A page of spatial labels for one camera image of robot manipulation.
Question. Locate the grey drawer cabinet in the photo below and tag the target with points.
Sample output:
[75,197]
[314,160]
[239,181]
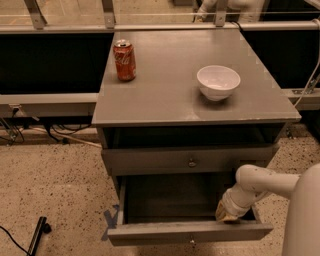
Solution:
[164,108]

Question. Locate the white bowl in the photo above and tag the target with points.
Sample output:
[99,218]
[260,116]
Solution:
[217,82]

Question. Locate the blue tape cross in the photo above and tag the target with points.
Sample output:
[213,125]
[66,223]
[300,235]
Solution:
[111,220]

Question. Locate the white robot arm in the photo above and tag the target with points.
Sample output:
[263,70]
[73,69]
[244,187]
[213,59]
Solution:
[253,183]

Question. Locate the red soda can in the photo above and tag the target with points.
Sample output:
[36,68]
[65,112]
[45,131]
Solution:
[124,57]

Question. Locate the black power strip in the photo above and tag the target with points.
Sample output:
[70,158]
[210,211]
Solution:
[42,227]

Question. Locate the grey drawer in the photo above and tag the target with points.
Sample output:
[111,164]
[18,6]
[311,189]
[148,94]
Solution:
[150,161]
[179,208]

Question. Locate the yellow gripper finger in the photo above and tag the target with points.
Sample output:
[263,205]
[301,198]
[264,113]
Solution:
[226,218]
[220,210]

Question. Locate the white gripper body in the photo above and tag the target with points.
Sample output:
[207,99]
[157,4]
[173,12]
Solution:
[232,202]

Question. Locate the grey metal railing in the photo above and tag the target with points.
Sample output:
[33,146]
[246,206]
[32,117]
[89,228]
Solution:
[42,17]

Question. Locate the grey top drawer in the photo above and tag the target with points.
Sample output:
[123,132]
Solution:
[150,161]

